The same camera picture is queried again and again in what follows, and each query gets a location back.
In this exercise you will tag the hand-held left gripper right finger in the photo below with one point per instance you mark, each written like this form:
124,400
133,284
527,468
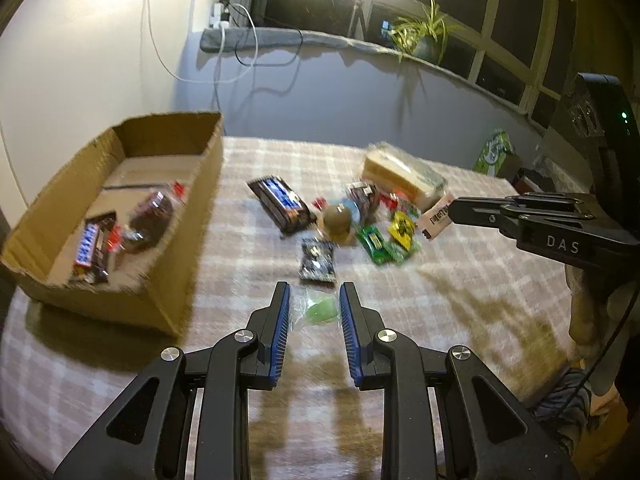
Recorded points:
349,335

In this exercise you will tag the green snack packet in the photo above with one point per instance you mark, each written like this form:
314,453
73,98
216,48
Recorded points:
375,244

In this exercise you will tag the white power adapter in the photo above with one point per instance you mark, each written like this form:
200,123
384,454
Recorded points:
220,15

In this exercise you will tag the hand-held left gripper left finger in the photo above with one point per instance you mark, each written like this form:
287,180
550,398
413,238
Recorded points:
281,330

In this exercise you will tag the grey windowsill cloth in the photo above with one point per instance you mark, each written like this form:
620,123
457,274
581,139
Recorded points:
310,40

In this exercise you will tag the person's right forearm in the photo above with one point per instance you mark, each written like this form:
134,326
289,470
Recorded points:
587,305

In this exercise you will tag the dark red-edged snack bag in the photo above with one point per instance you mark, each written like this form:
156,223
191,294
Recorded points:
150,215
364,197

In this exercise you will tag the pink and white snack packet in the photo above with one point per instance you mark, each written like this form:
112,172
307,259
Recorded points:
434,220

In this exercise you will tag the cardboard box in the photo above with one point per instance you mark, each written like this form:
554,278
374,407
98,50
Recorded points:
165,280

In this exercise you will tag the dark red box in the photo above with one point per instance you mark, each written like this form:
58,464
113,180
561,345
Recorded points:
530,177

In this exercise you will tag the small red snack packet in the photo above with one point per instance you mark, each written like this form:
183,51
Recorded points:
395,200

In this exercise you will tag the window frame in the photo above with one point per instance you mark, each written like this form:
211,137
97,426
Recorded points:
505,45

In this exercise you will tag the striped clothing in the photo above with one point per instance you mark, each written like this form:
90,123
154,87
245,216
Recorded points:
565,405

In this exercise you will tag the clear packet with green candy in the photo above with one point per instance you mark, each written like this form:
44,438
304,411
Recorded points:
320,310

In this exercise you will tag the brown chocolate bar multipack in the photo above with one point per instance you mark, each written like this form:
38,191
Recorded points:
90,245
282,200

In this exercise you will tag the brown egg-shaped snack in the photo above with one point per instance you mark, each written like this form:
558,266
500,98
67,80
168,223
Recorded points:
336,220

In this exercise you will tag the yellow-green snack packet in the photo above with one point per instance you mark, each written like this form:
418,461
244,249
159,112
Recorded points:
402,227

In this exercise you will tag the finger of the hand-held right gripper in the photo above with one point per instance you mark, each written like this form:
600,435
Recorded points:
475,212
550,200

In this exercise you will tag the small black snack packet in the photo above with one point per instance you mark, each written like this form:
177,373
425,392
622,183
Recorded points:
316,260

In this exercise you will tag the potted spider plant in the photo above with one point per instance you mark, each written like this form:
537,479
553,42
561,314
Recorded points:
425,42

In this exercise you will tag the clear-wrapped bread pack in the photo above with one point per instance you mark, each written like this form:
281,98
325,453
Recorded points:
395,170

